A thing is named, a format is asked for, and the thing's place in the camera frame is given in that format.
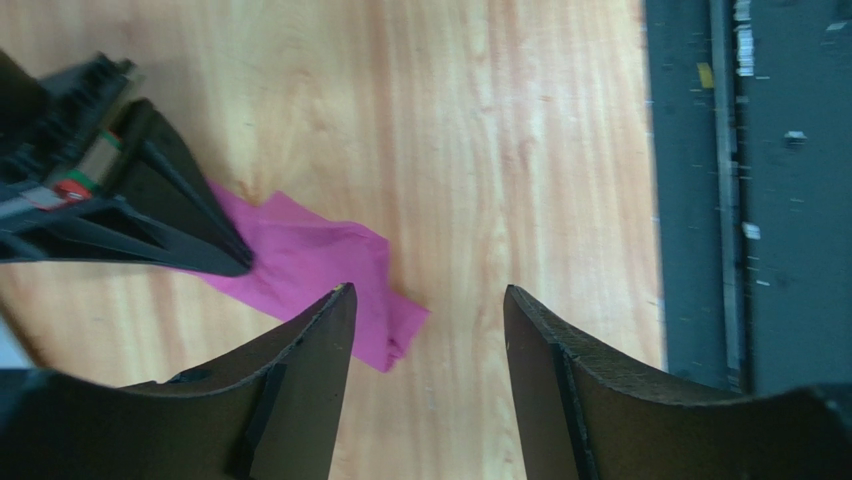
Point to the magenta paper napkin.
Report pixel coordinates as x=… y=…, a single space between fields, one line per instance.
x=300 y=256

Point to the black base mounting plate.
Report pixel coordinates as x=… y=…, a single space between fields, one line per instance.
x=751 y=124

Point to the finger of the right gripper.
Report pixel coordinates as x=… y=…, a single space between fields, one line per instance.
x=157 y=169
x=113 y=232

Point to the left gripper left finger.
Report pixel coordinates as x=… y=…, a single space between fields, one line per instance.
x=269 y=409

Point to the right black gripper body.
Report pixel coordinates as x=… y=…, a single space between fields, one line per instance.
x=59 y=144

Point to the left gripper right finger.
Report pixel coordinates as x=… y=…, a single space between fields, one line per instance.
x=586 y=410

